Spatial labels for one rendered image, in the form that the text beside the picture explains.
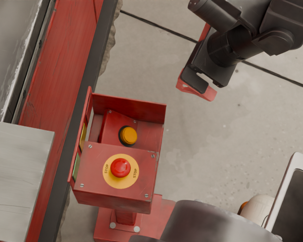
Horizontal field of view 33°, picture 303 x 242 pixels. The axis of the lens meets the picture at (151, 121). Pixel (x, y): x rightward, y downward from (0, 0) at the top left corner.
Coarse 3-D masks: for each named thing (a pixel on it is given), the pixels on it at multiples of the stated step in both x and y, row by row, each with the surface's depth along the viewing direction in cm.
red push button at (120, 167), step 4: (116, 160) 100; (120, 160) 100; (124, 160) 100; (112, 164) 100; (116, 164) 100; (120, 164) 100; (124, 164) 100; (128, 164) 100; (112, 168) 100; (116, 168) 100; (120, 168) 100; (124, 168) 100; (128, 168) 100; (112, 172) 100; (116, 172) 99; (120, 172) 99; (124, 172) 99; (128, 172) 100; (116, 176) 100; (120, 176) 99; (124, 176) 100
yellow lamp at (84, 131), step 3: (84, 123) 101; (84, 126) 101; (84, 129) 101; (84, 132) 102; (81, 135) 100; (84, 135) 102; (81, 138) 100; (84, 138) 103; (81, 141) 100; (84, 141) 104; (81, 144) 101; (81, 147) 101; (81, 150) 102
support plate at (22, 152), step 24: (0, 144) 81; (24, 144) 81; (48, 144) 81; (0, 168) 79; (24, 168) 80; (0, 192) 78; (24, 192) 78; (0, 216) 77; (24, 216) 77; (0, 240) 75; (24, 240) 76
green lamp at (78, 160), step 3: (78, 156) 99; (78, 159) 100; (78, 162) 101; (75, 165) 97; (78, 165) 101; (75, 168) 98; (78, 168) 102; (75, 171) 98; (75, 174) 99; (75, 177) 99; (75, 180) 100
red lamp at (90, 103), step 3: (90, 96) 103; (90, 99) 103; (90, 102) 104; (90, 105) 104; (90, 108) 105; (87, 111) 102; (90, 111) 106; (87, 114) 102; (87, 117) 103; (87, 120) 104
